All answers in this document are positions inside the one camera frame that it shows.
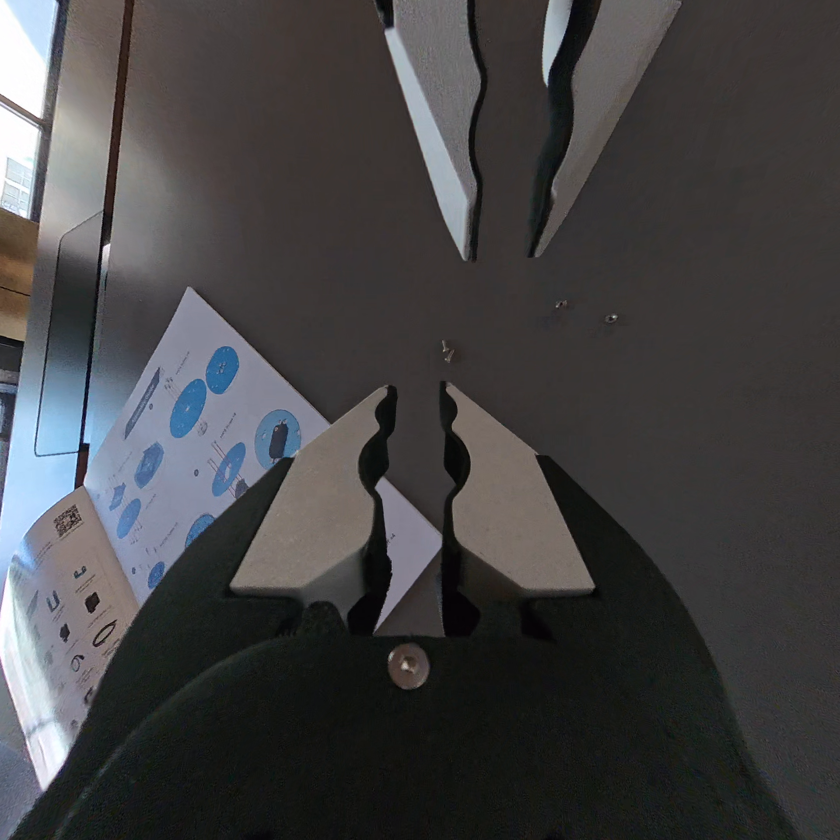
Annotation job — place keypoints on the large window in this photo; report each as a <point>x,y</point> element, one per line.
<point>26,65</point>

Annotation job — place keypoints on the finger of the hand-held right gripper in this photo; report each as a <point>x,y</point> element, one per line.
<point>610,65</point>
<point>439,98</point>

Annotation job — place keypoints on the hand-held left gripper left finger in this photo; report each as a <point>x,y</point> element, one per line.
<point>308,525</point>

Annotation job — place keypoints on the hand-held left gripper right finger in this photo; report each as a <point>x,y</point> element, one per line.
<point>518,525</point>

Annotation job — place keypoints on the dark grey desk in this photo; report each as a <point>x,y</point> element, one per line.
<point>656,426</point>

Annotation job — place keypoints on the assembly guide booklet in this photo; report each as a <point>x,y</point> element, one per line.
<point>197,407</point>

